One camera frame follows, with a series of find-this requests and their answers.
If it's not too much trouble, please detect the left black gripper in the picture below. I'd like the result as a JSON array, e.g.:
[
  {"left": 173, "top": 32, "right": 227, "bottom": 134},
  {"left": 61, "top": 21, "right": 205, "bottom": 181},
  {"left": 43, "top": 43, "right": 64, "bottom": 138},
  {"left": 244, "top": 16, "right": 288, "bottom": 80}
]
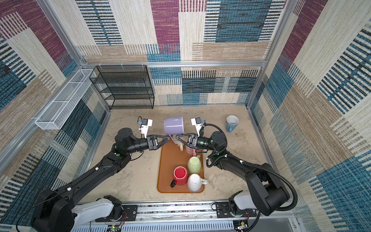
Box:
[{"left": 125, "top": 134, "right": 169, "bottom": 156}]

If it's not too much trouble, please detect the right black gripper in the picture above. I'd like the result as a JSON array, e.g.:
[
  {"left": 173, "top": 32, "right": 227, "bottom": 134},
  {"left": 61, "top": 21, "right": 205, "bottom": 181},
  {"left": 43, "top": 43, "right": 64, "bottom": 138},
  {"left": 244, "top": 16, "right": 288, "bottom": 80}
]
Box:
[{"left": 176, "top": 132, "right": 216, "bottom": 151}]

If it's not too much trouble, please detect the purple mug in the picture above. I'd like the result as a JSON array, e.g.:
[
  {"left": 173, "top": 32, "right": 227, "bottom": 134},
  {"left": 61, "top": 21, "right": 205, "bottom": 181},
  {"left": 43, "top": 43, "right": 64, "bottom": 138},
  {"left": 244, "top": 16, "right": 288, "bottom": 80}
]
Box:
[{"left": 164, "top": 116, "right": 184, "bottom": 143}]

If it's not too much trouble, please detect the orange plastic tray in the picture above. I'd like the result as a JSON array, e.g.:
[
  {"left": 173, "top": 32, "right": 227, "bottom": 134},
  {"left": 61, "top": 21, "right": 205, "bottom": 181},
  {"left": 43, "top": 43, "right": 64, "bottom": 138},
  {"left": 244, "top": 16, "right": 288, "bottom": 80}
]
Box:
[{"left": 157, "top": 140, "right": 193, "bottom": 193}]

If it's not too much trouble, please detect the blue mug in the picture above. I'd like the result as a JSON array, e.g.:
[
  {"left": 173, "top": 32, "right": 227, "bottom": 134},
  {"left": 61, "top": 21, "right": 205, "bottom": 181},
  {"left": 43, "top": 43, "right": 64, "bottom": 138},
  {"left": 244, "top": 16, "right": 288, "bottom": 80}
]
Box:
[{"left": 226, "top": 115, "right": 239, "bottom": 133}]

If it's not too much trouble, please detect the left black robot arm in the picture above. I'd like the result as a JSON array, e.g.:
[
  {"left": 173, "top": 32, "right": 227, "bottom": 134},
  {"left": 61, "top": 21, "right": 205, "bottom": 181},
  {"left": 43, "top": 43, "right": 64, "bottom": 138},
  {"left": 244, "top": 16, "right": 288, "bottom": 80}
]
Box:
[{"left": 31, "top": 128, "right": 170, "bottom": 232}]

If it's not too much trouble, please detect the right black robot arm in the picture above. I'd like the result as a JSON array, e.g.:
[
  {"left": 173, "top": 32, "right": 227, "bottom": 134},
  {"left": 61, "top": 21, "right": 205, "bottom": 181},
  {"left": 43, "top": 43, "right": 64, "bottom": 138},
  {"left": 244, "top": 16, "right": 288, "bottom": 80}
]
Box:
[{"left": 176, "top": 128, "right": 298, "bottom": 217}]

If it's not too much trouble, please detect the pink ghost pattern mug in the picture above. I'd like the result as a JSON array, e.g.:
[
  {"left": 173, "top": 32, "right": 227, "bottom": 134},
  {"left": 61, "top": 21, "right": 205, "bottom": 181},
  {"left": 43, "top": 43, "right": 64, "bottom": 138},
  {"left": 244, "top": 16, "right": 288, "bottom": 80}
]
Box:
[{"left": 185, "top": 147, "right": 197, "bottom": 156}]

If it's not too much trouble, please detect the light green mug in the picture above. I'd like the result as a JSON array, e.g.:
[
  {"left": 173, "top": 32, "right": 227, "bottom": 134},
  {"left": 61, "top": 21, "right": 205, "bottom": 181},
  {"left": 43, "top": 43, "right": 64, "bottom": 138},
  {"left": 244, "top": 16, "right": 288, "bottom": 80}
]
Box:
[{"left": 187, "top": 155, "right": 202, "bottom": 175}]

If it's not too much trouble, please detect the white mug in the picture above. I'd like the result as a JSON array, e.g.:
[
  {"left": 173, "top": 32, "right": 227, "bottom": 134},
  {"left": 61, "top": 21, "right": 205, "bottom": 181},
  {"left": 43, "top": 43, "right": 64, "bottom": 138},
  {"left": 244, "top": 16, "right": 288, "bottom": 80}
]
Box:
[{"left": 187, "top": 174, "right": 208, "bottom": 192}]

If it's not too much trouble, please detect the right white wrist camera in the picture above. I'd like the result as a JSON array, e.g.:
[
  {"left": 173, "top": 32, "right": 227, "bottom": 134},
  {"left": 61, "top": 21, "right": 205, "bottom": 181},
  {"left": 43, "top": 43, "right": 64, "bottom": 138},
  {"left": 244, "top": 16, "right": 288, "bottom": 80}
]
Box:
[{"left": 191, "top": 117, "right": 205, "bottom": 136}]

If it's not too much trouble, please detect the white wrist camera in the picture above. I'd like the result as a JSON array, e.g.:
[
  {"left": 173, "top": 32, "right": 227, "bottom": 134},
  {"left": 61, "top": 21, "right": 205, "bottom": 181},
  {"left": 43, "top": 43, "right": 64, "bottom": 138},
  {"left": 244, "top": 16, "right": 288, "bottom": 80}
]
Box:
[
  {"left": 191, "top": 117, "right": 205, "bottom": 136},
  {"left": 137, "top": 116, "right": 153, "bottom": 138}
]

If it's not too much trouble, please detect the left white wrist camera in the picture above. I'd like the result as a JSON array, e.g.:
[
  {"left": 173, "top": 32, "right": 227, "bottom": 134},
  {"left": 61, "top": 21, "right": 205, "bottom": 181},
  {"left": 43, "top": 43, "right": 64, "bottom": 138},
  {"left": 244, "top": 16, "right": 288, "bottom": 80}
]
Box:
[{"left": 137, "top": 116, "right": 153, "bottom": 138}]

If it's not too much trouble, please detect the red mug black handle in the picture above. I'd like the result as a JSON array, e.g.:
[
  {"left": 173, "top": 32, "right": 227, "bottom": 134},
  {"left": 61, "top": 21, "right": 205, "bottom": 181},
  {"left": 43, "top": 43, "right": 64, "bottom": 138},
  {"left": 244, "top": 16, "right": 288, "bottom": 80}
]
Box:
[{"left": 170, "top": 166, "right": 188, "bottom": 188}]

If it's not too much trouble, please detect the black wire shelf rack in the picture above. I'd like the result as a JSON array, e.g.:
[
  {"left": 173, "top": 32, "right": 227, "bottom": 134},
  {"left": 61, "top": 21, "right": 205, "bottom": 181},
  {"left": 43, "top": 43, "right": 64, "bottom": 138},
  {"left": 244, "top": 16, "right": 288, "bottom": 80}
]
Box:
[{"left": 89, "top": 65, "right": 155, "bottom": 110}]

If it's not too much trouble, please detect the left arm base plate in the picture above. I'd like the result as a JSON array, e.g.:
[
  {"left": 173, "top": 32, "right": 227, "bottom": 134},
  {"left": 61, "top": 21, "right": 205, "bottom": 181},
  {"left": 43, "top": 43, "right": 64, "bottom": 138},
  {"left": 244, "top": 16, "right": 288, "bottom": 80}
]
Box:
[{"left": 117, "top": 205, "right": 138, "bottom": 222}]

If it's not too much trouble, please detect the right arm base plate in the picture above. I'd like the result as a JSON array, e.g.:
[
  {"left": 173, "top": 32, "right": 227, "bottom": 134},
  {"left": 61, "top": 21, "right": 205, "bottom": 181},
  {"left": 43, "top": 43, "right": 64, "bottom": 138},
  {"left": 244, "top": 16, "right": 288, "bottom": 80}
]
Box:
[{"left": 211, "top": 201, "right": 257, "bottom": 218}]

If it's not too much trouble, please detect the white wire mesh basket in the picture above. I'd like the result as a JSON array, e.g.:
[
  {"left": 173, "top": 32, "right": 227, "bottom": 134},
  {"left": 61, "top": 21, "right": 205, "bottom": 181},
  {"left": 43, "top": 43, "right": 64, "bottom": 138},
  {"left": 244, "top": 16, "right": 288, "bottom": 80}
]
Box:
[{"left": 35, "top": 69, "right": 93, "bottom": 130}]

